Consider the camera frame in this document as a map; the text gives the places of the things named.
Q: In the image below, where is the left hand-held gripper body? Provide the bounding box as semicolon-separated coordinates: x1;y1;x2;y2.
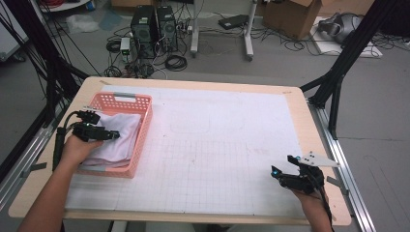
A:
72;105;107;143

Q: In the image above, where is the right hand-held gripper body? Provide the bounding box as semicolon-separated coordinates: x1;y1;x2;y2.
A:
278;151;341;195

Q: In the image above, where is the lavender printed towel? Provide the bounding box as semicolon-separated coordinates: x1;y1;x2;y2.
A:
81;112;143;167

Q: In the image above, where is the pink plastic basket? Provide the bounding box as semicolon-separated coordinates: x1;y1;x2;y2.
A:
75;91;154;179

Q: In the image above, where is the person's left hand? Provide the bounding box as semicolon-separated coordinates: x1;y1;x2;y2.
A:
59;133;104;169

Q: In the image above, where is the person's right hand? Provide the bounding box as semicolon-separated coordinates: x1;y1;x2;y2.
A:
291;188;327;216

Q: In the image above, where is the white grid mat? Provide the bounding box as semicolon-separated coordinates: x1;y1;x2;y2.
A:
64;84;309;218

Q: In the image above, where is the small white device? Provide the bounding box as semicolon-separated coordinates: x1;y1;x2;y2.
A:
119;37;132;62

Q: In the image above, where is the clear plastic bag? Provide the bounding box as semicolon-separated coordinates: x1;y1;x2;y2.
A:
66;13;100;35

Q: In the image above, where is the teal sheet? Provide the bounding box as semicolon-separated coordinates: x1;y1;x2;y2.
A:
98;9;124;32

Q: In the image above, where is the black computer tower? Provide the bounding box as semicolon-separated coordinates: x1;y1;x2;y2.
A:
156;5;179;53
130;4;159;60

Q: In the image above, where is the round white table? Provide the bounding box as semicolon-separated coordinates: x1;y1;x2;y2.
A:
38;0;91;14

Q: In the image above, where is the white board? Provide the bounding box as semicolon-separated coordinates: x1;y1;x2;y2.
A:
310;15;384;59

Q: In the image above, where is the white cabinet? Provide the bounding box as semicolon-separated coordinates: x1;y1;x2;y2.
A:
0;0;29;62

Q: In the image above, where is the white metal stand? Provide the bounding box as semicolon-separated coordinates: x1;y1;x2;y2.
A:
190;0;259;62

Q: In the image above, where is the open cardboard box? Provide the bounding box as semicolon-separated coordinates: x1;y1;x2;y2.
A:
262;0;323;41

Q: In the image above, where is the grey headset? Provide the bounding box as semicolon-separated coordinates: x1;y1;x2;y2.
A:
317;12;364;44

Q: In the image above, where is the flat black box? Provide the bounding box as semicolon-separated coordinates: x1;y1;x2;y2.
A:
218;14;249;31

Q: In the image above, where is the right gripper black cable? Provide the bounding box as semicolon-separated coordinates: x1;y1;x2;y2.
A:
316;179;336;227

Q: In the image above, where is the grey metal bracket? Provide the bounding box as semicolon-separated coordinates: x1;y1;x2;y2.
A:
20;161;48;179
326;175;351;196

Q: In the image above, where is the aluminium rail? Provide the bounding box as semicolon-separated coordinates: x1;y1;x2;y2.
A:
308;101;377;232
0;124;55;211

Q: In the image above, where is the black frame stand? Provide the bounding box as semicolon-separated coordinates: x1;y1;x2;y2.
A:
0;0;90;128
299;0;400;141

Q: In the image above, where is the coil of black cable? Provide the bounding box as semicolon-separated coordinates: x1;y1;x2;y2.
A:
164;54;189;73

